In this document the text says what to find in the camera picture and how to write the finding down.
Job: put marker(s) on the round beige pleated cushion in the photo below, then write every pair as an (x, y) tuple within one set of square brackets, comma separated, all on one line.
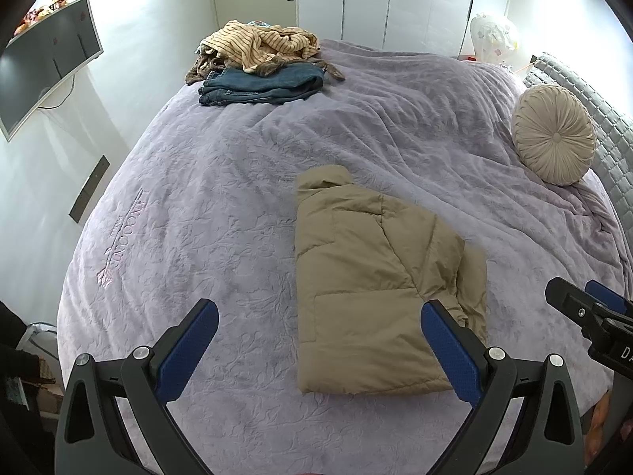
[(554, 133)]

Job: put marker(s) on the artificial flowers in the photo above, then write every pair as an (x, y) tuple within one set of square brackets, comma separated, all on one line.
[(29, 20)]

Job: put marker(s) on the purple embossed blanket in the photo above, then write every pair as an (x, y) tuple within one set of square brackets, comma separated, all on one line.
[(247, 158)]

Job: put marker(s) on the blue jeans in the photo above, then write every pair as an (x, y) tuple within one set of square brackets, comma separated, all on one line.
[(262, 86)]

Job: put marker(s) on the person's right hand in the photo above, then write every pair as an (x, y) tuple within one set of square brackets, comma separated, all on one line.
[(601, 425)]

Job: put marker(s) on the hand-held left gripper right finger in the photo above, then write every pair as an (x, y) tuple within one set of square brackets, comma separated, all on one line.
[(450, 351)]

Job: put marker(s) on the brown patterned garment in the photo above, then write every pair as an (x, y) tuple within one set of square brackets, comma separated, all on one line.
[(198, 72)]

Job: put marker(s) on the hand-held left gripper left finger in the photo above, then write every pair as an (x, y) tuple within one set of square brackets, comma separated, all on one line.
[(190, 346)]

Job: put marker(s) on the wall-mounted monitor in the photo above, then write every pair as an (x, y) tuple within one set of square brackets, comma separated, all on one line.
[(44, 64)]

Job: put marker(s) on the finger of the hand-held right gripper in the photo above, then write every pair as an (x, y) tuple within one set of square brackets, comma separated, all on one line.
[(568, 302), (606, 294)]

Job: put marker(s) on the dark wall panel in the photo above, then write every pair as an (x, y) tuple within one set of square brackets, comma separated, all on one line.
[(89, 188)]

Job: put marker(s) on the grey quilted headboard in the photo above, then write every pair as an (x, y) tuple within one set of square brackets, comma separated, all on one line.
[(608, 133)]

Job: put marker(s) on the khaki puffer jacket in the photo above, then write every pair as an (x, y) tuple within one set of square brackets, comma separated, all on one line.
[(366, 267)]

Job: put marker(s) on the white floral bag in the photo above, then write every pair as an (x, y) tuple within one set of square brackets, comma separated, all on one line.
[(494, 37)]

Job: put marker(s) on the beige striped garment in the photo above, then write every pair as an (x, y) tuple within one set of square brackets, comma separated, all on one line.
[(257, 44)]

